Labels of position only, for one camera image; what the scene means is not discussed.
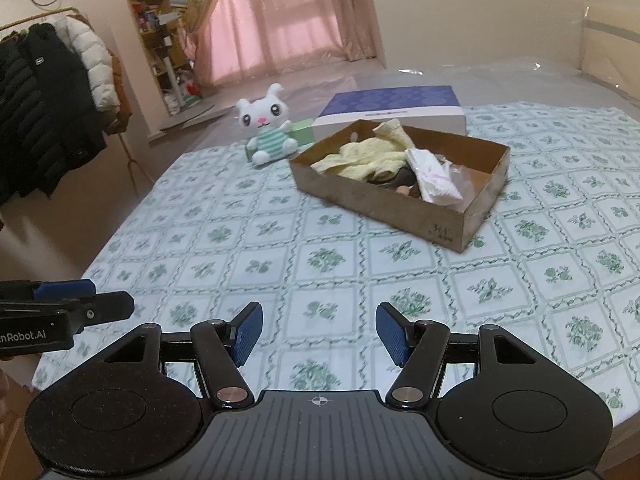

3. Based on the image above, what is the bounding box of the white bunny plush toy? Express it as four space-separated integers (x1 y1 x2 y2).
236 82 300 167

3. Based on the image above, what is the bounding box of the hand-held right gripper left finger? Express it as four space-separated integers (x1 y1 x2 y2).
99 301 264 411

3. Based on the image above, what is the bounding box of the dark grey cloth with strap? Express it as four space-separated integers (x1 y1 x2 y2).
367 166 423 193

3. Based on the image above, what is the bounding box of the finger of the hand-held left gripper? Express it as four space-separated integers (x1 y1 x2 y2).
0 290 136 336
0 278 97 303

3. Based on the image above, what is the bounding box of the pink curtain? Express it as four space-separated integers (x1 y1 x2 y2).
155 0 386 86

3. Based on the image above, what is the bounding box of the white puffer jacket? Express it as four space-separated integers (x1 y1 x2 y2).
52 15 121 111

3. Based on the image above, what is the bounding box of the small green box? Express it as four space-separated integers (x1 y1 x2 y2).
245 117 317 161

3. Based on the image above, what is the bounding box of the brown cardboard box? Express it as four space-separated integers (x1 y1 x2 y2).
288 119 511 254

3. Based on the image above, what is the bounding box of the standing fan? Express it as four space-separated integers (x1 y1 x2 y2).
162 0 222 131

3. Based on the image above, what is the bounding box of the white cloth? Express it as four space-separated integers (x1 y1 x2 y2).
404 147 466 206

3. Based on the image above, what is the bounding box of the blue and white flat box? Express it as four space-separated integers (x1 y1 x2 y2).
311 85 468 143

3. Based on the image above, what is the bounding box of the black puffer jacket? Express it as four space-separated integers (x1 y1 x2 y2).
0 22 108 206

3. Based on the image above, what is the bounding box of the green floral printed tablecloth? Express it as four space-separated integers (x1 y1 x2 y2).
30 101 640 426

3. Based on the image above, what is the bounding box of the brown jacket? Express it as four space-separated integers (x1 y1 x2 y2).
102 52 133 136

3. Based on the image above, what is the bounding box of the pale yellow cloth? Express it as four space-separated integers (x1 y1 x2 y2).
310 119 416 183

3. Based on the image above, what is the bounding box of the coat rack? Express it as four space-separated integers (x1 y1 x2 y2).
0 6 153 196

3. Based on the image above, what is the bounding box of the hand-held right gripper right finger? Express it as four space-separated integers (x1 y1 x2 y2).
375 301 542 411

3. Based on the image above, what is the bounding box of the plastic wrapped headboard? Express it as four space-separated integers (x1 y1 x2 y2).
575 2 640 106

